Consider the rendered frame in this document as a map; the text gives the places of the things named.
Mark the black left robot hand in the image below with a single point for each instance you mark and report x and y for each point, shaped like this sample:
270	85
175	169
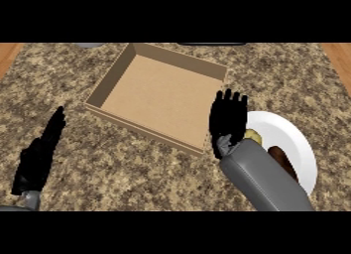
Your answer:
38	155

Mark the grey round object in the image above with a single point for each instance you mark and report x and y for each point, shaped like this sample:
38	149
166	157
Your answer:
88	44

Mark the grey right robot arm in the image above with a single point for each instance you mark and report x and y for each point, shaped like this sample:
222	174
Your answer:
261	175

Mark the brown oblong food item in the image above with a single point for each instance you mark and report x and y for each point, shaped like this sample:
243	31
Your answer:
283	162

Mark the brown cardboard box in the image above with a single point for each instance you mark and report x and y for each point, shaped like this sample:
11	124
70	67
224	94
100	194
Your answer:
157	96

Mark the white plate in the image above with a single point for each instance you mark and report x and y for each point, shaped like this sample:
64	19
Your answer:
284	145

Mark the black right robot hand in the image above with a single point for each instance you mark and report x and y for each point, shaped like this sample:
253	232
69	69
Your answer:
227	115

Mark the yellow squash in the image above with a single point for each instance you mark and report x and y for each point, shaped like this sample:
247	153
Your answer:
253	136

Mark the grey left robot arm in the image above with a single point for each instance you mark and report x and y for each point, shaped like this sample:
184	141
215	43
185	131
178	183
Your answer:
22	201

